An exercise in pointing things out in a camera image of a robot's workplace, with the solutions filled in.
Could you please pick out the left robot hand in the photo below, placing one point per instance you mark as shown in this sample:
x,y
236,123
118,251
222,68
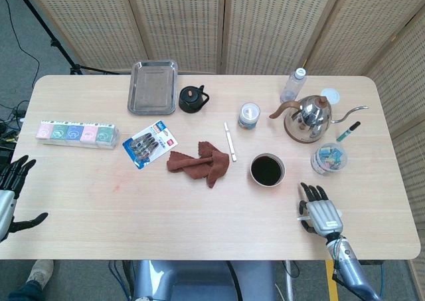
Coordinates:
x,y
8,201

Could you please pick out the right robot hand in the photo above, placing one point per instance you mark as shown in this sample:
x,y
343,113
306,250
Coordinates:
x,y
323,214

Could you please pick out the white object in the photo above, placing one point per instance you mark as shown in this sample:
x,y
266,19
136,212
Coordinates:
x,y
303,218

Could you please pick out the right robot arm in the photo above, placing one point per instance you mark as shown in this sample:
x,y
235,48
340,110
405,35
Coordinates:
x,y
352,267

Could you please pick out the white bowl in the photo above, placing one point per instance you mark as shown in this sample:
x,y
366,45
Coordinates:
x,y
282,178

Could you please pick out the clear jar of colourful clips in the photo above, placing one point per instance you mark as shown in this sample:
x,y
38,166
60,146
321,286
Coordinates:
x,y
328,158

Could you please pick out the white table leg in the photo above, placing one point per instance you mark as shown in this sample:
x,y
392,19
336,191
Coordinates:
x,y
290,281

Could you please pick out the white shoe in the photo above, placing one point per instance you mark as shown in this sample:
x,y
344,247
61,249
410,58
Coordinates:
x,y
40,269

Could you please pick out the green marker pen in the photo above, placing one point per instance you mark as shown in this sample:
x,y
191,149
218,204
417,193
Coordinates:
x,y
347,132

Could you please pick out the steel gooseneck kettle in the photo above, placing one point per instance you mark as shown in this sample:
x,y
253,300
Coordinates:
x,y
308,121

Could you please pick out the pastel tissue multipack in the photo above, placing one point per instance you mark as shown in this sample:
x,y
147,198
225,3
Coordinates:
x,y
76,134

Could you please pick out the white stick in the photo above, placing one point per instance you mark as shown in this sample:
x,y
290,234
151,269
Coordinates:
x,y
230,141

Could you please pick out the white round lid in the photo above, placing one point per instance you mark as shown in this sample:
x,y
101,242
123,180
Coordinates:
x,y
332,93

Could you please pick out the white-lid jar with blue label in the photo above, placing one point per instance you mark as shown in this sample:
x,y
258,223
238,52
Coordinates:
x,y
248,116

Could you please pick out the clear plastic water bottle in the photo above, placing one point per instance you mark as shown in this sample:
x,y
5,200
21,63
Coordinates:
x,y
292,85

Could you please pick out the brown cloth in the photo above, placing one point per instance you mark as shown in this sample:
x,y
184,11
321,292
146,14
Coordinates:
x,y
199,164

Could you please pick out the grey-blue robot torso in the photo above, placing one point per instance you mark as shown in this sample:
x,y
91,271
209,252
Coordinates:
x,y
199,281

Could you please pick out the blue clip blister pack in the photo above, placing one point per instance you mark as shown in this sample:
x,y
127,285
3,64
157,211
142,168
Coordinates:
x,y
149,145

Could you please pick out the black tripod stand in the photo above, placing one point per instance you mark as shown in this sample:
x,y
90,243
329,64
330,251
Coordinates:
x,y
54,43

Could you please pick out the small black teapot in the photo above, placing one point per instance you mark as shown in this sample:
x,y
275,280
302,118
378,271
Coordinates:
x,y
191,100

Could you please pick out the stainless steel tray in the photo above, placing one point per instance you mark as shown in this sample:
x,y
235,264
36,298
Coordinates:
x,y
152,88

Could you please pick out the wooden woven folding screen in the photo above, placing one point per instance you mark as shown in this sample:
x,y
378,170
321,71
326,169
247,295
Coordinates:
x,y
186,22

